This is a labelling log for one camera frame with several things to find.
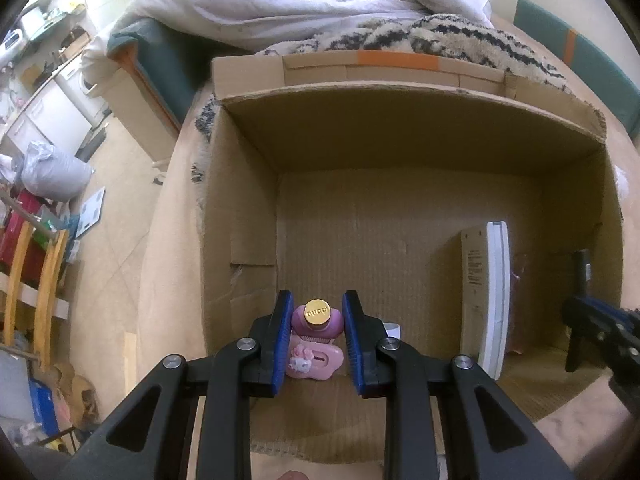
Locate red storage box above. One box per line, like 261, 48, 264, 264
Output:
0, 190, 51, 286

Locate yellow wooden rack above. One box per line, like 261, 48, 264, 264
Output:
0, 195, 71, 376

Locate black patterned fluffy blanket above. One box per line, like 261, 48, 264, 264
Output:
190, 12, 568, 206

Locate white floor cabinet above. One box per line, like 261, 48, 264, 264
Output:
0, 80, 93, 158

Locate white plastic bag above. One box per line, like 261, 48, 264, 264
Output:
20, 141, 96, 202

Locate white washing machine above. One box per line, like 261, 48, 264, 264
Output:
57, 62, 108, 126

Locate white duvet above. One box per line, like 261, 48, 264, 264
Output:
82, 0, 493, 53

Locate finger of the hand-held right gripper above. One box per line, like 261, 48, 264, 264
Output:
562, 295, 632, 374

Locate blue box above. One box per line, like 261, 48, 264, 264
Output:
27, 377, 66, 436

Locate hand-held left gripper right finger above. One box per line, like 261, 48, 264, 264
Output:
341, 289, 576, 480

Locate dark floor mat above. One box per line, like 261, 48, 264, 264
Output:
75, 125, 108, 163

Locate cardboard box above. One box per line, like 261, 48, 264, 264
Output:
197, 52, 626, 463

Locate white bathroom scale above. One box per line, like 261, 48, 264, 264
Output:
75, 186, 107, 238

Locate pink perfume bottle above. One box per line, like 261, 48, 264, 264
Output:
285, 298, 346, 382

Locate beige bed frame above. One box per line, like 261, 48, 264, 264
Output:
82, 50, 182, 168

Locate white long box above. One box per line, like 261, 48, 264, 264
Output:
459, 221, 512, 381

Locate tan crumpled paper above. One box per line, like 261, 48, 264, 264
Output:
55, 360, 98, 426

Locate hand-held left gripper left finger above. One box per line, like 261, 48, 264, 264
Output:
75, 289, 295, 480

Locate green cushion orange stripe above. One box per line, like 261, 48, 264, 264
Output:
512, 0, 640, 136
107, 17, 241, 133

